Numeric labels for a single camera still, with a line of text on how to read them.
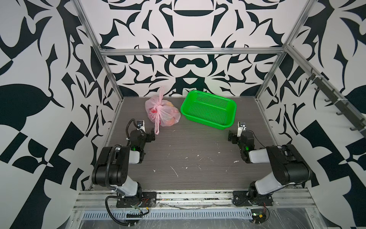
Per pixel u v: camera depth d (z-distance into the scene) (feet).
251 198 2.24
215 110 3.65
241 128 2.72
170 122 3.22
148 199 2.36
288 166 1.50
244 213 2.34
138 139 2.31
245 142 2.42
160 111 3.16
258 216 2.33
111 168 1.41
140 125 2.65
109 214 2.25
